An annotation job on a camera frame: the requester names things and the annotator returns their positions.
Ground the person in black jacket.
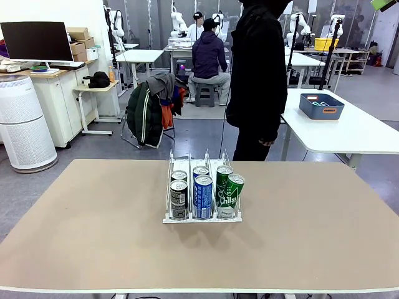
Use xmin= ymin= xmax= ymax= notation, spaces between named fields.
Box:
xmin=226 ymin=0 xmax=294 ymax=162

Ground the person in white shirt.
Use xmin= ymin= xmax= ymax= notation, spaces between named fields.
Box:
xmin=186 ymin=11 xmax=206 ymax=43

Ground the white cylindrical air purifier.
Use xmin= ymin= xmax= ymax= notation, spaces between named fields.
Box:
xmin=0 ymin=74 xmax=59 ymax=174

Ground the white framed computer monitor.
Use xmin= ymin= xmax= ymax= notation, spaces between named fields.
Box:
xmin=0 ymin=21 xmax=75 ymax=75

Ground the grey jacket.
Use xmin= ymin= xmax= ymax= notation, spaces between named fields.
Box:
xmin=145 ymin=72 xmax=188 ymax=105

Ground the blue Pocari Sweat can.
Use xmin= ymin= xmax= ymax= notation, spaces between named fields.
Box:
xmin=193 ymin=174 xmax=214 ymax=219
xmin=192 ymin=165 xmax=210 ymax=179

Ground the seated person in navy jacket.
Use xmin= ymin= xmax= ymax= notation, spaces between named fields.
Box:
xmin=186 ymin=17 xmax=232 ymax=107

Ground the white desk with equipment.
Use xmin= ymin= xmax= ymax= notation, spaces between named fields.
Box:
xmin=163 ymin=36 xmax=196 ymax=78

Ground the dark green striped jacket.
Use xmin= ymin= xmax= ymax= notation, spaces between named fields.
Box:
xmin=125 ymin=80 xmax=165 ymax=150

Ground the white background table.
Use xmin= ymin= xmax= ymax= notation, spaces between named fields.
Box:
xmin=284 ymin=45 xmax=327 ymax=90
xmin=114 ymin=49 xmax=165 ymax=92

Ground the metal chair frame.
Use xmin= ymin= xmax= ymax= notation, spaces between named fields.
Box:
xmin=120 ymin=105 xmax=176 ymax=150

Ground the black tripod stand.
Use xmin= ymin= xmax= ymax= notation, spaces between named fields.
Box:
xmin=286 ymin=13 xmax=302 ymax=87
xmin=317 ymin=17 xmax=343 ymax=92

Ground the black computer tower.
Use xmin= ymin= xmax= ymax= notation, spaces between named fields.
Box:
xmin=176 ymin=59 xmax=194 ymax=77

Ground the black keyboard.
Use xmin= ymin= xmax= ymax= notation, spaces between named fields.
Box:
xmin=49 ymin=61 xmax=86 ymax=70

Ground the black bag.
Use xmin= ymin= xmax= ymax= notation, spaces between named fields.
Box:
xmin=87 ymin=71 xmax=111 ymax=89

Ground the yellow plastic bin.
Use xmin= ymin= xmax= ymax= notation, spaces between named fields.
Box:
xmin=314 ymin=37 xmax=340 ymax=52

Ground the white side table wood top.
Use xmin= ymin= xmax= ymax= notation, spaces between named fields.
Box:
xmin=74 ymin=79 xmax=123 ymax=137

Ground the low wooden shelf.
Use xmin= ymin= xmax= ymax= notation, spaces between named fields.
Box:
xmin=334 ymin=47 xmax=371 ymax=76

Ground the large white table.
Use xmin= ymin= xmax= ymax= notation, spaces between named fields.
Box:
xmin=279 ymin=88 xmax=399 ymax=171

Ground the orange garment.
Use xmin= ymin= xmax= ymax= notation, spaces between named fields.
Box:
xmin=160 ymin=100 xmax=176 ymax=129

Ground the person's right forearm black sleeve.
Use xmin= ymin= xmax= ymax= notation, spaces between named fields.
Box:
xmin=260 ymin=83 xmax=288 ymax=143

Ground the blue bin with orange handles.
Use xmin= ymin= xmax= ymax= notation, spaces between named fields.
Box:
xmin=299 ymin=93 xmax=345 ymax=121

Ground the grey step stool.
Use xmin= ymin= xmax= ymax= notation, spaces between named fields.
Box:
xmin=195 ymin=83 xmax=216 ymax=108

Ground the white clear can dispenser rack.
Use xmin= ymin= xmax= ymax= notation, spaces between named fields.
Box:
xmin=161 ymin=148 xmax=243 ymax=224

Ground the white cabinet with wood top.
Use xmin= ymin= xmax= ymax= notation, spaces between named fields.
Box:
xmin=0 ymin=59 xmax=122 ymax=149

